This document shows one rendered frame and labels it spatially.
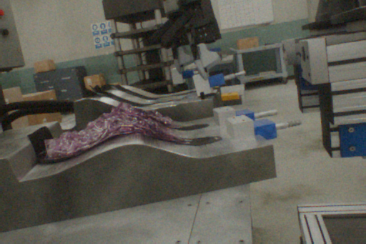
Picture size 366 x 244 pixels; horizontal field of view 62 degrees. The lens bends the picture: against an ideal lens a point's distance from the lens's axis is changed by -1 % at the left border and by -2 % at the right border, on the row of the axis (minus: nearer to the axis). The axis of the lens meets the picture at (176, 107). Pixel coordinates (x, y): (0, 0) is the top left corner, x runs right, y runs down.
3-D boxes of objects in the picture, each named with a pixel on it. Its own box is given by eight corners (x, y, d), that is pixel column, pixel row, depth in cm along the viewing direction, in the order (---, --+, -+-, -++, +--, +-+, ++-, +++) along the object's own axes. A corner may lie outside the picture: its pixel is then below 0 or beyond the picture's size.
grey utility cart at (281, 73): (281, 81, 695) (277, 40, 679) (288, 83, 644) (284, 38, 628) (233, 89, 704) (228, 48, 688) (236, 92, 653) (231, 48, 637)
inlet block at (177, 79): (211, 77, 113) (209, 63, 112) (209, 79, 108) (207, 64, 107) (176, 82, 116) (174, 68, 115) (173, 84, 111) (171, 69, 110)
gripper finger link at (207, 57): (221, 71, 75) (212, 37, 77) (198, 79, 76) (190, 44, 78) (224, 75, 77) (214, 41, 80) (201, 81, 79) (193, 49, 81)
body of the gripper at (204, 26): (220, 37, 76) (206, -10, 76) (187, 47, 78) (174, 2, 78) (222, 41, 84) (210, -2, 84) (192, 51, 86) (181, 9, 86)
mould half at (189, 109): (224, 111, 101) (217, 71, 99) (218, 134, 76) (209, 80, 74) (87, 128, 113) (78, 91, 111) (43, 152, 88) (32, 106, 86)
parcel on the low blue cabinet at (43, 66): (56, 69, 780) (54, 59, 775) (49, 71, 748) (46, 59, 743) (42, 72, 789) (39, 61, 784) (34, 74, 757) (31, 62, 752)
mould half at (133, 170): (231, 136, 73) (225, 90, 71) (277, 177, 47) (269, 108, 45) (18, 176, 70) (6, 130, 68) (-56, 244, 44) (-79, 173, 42)
